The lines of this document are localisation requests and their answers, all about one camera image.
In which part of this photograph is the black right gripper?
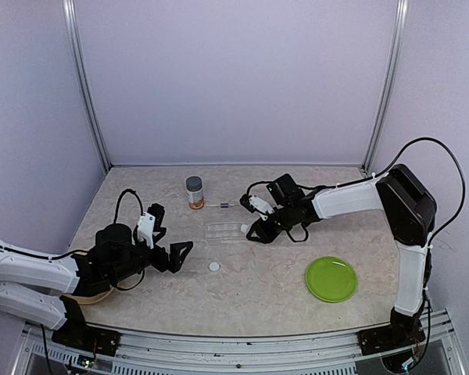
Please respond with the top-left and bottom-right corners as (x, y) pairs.
(246, 204), (295, 244)

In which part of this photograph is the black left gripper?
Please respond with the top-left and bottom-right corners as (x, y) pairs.
(109, 241), (192, 284)

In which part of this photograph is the small white pill bottle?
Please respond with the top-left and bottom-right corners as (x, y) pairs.
(240, 224), (249, 234)

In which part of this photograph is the clear plastic pill organizer box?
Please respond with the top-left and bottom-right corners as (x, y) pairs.
(205, 202), (245, 241)

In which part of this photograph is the white pill bottle cap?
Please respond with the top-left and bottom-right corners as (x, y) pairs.
(209, 262), (220, 272)

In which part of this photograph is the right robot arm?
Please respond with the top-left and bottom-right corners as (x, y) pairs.
(217, 210), (412, 337)

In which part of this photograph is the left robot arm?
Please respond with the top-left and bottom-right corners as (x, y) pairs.
(0, 204), (193, 348)

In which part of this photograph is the green plate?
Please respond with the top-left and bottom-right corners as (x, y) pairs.
(305, 256), (358, 303)

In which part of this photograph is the beige plate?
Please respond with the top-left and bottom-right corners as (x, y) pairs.
(66, 287), (114, 305)

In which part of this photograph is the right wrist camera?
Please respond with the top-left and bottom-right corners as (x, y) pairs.
(239, 194), (274, 221)

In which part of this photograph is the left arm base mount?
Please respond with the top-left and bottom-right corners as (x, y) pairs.
(52, 296), (120, 357)

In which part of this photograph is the front aluminium rail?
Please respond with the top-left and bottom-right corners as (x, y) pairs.
(7, 310), (469, 374)

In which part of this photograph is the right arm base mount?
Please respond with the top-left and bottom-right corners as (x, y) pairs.
(357, 307), (425, 355)

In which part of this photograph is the right aluminium frame post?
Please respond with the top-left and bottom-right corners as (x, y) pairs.
(362, 0), (410, 174)

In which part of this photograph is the aluminium frame post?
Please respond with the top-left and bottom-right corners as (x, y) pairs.
(362, 0), (410, 174)
(63, 0), (113, 174)

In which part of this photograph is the left aluminium frame post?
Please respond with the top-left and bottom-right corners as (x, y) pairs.
(63, 0), (113, 174)

